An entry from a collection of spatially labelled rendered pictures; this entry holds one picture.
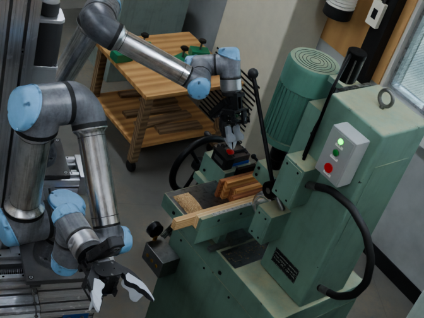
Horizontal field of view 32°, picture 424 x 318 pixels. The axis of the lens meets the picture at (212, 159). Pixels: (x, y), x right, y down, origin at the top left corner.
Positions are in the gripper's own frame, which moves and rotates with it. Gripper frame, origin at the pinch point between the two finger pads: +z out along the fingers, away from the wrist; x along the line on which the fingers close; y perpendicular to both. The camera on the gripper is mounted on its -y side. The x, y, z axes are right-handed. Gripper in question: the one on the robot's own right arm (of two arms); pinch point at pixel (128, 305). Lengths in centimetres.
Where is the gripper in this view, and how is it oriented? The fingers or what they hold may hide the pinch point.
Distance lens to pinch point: 173.7
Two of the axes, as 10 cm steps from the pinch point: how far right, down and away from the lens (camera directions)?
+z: 5.3, 6.1, -5.9
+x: -7.7, 0.4, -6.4
